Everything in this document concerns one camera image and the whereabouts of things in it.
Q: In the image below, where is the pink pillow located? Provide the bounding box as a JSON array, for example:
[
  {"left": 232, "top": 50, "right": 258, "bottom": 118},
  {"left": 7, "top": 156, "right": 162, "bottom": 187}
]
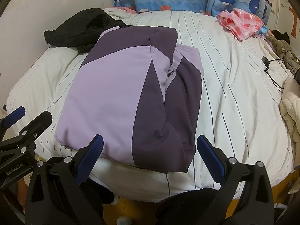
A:
[{"left": 115, "top": 7, "right": 137, "bottom": 14}]

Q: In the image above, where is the pink checkered cloth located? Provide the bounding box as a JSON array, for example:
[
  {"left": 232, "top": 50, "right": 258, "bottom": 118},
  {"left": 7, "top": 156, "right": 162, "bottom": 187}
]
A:
[{"left": 217, "top": 8, "right": 264, "bottom": 41}]

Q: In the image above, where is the black charger with cable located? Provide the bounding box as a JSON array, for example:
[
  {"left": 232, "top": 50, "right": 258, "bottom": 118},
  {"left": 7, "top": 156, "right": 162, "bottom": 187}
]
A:
[{"left": 261, "top": 55, "right": 285, "bottom": 93}]

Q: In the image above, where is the orange tree wall decal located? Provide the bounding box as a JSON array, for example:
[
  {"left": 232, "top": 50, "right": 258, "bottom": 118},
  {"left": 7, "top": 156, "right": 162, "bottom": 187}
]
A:
[{"left": 289, "top": 7, "right": 297, "bottom": 39}]

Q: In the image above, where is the white striped duvet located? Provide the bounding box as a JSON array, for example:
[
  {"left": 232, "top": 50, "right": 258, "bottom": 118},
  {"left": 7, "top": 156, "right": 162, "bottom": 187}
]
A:
[{"left": 7, "top": 8, "right": 294, "bottom": 202}]

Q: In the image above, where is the purple two-tone jacket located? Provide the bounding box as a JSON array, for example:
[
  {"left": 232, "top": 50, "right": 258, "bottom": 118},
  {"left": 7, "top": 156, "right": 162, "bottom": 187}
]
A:
[{"left": 55, "top": 26, "right": 203, "bottom": 173}]

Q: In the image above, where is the cream padded coat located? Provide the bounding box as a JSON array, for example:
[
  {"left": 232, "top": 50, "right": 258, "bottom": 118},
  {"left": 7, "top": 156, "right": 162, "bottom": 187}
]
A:
[{"left": 279, "top": 76, "right": 300, "bottom": 195}]

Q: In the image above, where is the black garment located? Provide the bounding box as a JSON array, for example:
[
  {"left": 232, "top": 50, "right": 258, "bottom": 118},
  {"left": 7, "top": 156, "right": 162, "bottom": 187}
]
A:
[{"left": 44, "top": 8, "right": 128, "bottom": 53}]

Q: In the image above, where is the olive green jacket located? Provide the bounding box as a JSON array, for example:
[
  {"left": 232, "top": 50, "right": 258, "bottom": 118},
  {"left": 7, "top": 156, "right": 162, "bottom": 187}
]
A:
[{"left": 266, "top": 36, "right": 299, "bottom": 74}]

